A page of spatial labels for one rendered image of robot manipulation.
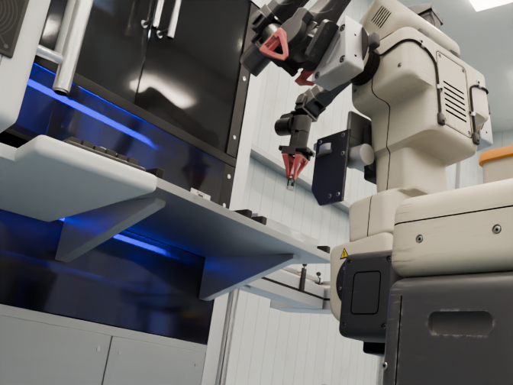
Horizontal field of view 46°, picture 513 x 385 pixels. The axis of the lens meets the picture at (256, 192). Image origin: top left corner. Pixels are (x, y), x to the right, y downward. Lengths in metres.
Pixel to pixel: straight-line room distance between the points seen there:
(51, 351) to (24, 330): 0.09
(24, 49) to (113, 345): 0.95
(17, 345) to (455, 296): 1.03
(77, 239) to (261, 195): 5.13
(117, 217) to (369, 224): 0.57
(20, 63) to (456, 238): 0.65
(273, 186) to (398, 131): 5.51
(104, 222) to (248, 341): 5.01
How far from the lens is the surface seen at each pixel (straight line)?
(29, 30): 0.95
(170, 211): 1.41
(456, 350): 0.82
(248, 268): 1.75
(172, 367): 1.82
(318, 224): 7.45
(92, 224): 1.47
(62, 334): 1.59
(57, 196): 1.13
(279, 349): 6.80
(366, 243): 1.18
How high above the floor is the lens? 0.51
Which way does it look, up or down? 17 degrees up
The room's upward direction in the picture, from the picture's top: 8 degrees clockwise
